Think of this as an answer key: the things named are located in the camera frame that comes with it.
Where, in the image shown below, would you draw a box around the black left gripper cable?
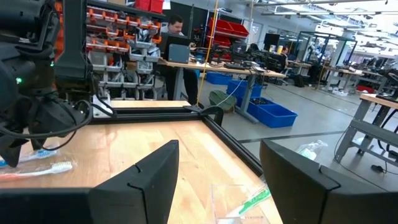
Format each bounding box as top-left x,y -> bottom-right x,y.
0,99 -> 94,152

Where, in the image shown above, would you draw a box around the silver mounting bracket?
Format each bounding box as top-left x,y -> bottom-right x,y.
91,93 -> 113,119

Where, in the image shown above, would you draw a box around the black monitor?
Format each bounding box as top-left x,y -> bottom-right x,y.
263,32 -> 280,52

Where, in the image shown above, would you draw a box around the black frame enclosure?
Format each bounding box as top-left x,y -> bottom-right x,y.
294,30 -> 358,68

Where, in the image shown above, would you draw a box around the yellow hanging cable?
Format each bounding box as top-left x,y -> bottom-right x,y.
196,0 -> 220,106

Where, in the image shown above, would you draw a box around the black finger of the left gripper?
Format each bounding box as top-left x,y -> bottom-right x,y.
29,136 -> 48,151
0,135 -> 23,169

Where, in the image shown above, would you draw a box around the shelf rack with parts bins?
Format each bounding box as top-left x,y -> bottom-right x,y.
85,0 -> 167,100

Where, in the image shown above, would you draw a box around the grey metal workbench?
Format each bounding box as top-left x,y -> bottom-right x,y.
334,93 -> 398,167

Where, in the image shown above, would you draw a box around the green bag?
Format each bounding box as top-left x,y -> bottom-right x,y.
208,90 -> 237,114

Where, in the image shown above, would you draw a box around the black workbench cables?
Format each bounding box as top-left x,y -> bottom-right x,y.
369,108 -> 398,175

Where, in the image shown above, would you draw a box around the wooden desk with equipment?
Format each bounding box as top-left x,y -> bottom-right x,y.
322,63 -> 389,94

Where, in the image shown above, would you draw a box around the rack with red bins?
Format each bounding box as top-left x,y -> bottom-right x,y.
206,17 -> 250,62

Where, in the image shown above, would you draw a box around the black aluminium table frame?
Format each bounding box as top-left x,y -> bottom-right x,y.
90,105 -> 265,177

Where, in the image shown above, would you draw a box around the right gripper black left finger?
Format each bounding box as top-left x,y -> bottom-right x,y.
88,139 -> 180,224

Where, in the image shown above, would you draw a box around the grey laptop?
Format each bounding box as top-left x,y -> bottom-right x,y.
158,32 -> 192,65

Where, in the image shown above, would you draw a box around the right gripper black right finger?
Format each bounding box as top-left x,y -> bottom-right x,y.
259,139 -> 385,224

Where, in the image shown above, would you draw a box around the clear plastic bag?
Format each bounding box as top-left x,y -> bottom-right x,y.
295,139 -> 329,161

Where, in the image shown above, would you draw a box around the person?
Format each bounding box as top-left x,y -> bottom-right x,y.
279,46 -> 290,70
160,14 -> 200,105

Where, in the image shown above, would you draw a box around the blue white toothbrush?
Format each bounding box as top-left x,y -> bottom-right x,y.
0,148 -> 60,168

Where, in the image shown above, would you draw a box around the long wooden desk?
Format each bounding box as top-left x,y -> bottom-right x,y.
157,58 -> 287,124

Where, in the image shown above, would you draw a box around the green white toothbrush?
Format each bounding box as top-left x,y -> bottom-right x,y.
238,187 -> 272,217

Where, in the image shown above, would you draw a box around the large blue floor bin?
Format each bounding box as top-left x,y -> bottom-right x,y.
236,96 -> 299,129

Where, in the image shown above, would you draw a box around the red white toothbrush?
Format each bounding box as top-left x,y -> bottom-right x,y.
0,161 -> 74,183

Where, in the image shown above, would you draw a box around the clear plastic cup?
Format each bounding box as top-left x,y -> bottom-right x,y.
210,183 -> 272,224

